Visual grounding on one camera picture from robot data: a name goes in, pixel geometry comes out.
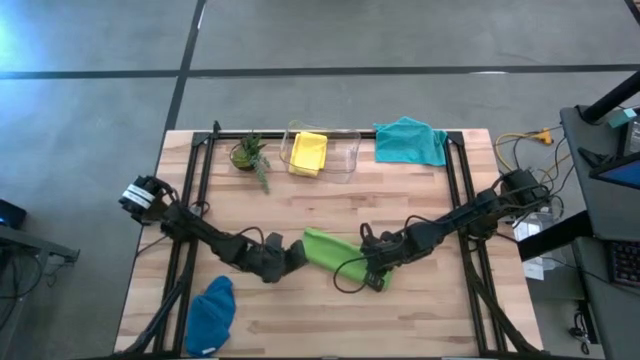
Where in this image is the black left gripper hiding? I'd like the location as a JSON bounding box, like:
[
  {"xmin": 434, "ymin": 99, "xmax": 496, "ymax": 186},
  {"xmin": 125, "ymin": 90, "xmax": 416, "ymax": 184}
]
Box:
[{"xmin": 247, "ymin": 239, "xmax": 309, "ymax": 284}]

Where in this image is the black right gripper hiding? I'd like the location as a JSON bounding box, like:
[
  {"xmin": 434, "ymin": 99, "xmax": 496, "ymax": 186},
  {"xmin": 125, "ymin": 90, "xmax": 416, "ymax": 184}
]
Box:
[{"xmin": 360, "ymin": 229, "xmax": 419, "ymax": 290}]

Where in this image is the green microfiber towel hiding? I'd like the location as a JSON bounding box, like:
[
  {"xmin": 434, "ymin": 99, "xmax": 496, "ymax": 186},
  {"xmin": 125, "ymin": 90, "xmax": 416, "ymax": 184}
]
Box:
[{"xmin": 302, "ymin": 227, "xmax": 394, "ymax": 290}]

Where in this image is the yellow microfiber towel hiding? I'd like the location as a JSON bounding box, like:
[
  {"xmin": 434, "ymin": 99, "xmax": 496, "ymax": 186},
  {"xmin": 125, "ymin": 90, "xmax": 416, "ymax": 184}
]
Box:
[{"xmin": 288, "ymin": 131, "xmax": 329, "ymax": 179}]

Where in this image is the dark blue microfiber towel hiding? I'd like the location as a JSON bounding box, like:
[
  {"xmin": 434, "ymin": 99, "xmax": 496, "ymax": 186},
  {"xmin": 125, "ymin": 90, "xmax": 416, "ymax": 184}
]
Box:
[{"xmin": 184, "ymin": 274, "xmax": 237, "ymax": 358}]

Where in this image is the teal microfiber towel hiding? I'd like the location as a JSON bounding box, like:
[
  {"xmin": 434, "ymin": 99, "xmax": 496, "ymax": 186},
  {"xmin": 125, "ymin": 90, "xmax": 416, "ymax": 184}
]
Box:
[{"xmin": 373, "ymin": 116, "xmax": 449, "ymax": 167}]

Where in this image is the clear plastic bin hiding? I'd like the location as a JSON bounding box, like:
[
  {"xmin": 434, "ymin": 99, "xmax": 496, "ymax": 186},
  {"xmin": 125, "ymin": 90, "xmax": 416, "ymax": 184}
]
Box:
[{"xmin": 279, "ymin": 119, "xmax": 362, "ymax": 184}]

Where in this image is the potted succulent plant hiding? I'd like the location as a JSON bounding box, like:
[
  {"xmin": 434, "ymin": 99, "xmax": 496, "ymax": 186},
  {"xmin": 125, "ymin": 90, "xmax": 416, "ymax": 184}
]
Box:
[{"xmin": 229, "ymin": 132, "xmax": 272, "ymax": 195}]

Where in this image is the grey side desk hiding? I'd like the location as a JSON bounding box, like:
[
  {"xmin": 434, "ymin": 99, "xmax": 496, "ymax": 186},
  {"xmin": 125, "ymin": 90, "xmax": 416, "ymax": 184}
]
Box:
[{"xmin": 559, "ymin": 104, "xmax": 640, "ymax": 360}]

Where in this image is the black keyboard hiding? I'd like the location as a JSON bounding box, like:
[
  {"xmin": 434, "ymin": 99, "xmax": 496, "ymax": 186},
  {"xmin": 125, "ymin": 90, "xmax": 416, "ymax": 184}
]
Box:
[{"xmin": 607, "ymin": 239, "xmax": 640, "ymax": 287}]

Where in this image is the laptop with blue screen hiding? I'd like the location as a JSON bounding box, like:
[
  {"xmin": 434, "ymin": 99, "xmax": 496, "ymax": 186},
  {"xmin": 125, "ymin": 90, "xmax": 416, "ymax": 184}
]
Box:
[{"xmin": 589, "ymin": 152, "xmax": 640, "ymax": 191}]

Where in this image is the black side cart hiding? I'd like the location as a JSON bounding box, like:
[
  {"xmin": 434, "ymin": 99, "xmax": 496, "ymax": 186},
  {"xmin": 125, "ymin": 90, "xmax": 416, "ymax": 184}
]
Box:
[{"xmin": 0, "ymin": 198, "xmax": 81, "ymax": 311}]

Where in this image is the black slanted pole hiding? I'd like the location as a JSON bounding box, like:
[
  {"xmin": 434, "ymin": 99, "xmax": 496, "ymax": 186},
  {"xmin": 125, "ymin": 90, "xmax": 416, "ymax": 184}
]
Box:
[{"xmin": 581, "ymin": 69, "xmax": 640, "ymax": 125}]

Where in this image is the small teal box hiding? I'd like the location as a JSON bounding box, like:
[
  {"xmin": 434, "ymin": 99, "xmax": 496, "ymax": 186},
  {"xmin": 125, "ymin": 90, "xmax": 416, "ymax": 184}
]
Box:
[{"xmin": 608, "ymin": 107, "xmax": 639, "ymax": 129}]

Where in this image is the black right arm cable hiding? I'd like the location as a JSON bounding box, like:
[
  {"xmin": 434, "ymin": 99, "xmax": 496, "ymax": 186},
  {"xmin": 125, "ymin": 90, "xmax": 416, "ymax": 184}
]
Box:
[{"xmin": 332, "ymin": 214, "xmax": 451, "ymax": 295}]

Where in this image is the black left camera cable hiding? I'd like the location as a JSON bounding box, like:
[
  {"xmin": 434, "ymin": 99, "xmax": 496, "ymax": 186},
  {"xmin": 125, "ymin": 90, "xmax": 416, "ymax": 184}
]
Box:
[{"xmin": 234, "ymin": 226, "xmax": 266, "ymax": 247}]

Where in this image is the black aluminium table frame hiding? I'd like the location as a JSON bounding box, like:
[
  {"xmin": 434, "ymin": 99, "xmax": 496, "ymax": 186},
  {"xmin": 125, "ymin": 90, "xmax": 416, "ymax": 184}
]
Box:
[{"xmin": 113, "ymin": 119, "xmax": 551, "ymax": 359}]

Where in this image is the yellow extension cable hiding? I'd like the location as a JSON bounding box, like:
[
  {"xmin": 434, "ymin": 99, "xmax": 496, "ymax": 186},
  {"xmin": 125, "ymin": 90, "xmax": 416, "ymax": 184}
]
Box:
[{"xmin": 493, "ymin": 127, "xmax": 555, "ymax": 174}]

